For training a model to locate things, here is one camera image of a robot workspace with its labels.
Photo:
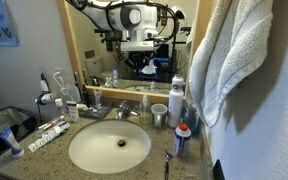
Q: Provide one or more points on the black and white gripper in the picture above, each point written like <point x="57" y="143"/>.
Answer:
<point x="137" y="46"/>

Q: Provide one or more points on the clear soap pump bottle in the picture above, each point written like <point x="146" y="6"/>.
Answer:
<point x="145" y="116"/>

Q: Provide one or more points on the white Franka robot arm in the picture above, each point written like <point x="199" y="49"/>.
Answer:
<point x="117" y="16"/>

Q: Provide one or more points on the blue mouthwash bottle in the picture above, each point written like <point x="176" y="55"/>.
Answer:
<point x="193" y="126"/>

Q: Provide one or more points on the small clear bottle white cap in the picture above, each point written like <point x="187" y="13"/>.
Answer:
<point x="60" y="107"/>

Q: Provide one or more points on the wooden framed mirror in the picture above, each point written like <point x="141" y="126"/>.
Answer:
<point x="127" y="94"/>

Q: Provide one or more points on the chrome sink faucet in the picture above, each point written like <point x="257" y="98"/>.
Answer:
<point x="124" y="111"/>

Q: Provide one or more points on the clear plastic holder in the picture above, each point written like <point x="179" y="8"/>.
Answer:
<point x="98" y="99"/>

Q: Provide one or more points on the white ceramic mug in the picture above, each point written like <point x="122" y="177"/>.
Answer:
<point x="159" y="116"/>

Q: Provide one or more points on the small white tube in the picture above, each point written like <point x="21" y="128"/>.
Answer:
<point x="82" y="107"/>

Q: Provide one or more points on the white cream tube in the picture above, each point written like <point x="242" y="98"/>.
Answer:
<point x="73" y="113"/>

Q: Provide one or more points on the white hanging towel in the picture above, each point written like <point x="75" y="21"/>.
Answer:
<point x="224" y="66"/>

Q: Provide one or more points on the shaving cream can red cap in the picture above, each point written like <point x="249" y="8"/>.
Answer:
<point x="182" y="141"/>

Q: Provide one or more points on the white oval sink basin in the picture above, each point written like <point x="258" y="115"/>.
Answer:
<point x="100" y="150"/>

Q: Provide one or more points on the black shaving razor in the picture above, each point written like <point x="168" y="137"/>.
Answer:
<point x="167" y="160"/>

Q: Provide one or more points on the white plugged-in charger device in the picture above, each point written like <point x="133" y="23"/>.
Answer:
<point x="44" y="97"/>

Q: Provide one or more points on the red and white toothpaste tube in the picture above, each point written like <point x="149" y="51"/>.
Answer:
<point x="52" y="122"/>

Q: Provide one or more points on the black flat object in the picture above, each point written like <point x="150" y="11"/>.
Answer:
<point x="218" y="170"/>

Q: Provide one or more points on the blue and white tube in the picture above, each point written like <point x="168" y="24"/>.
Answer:
<point x="12" y="143"/>

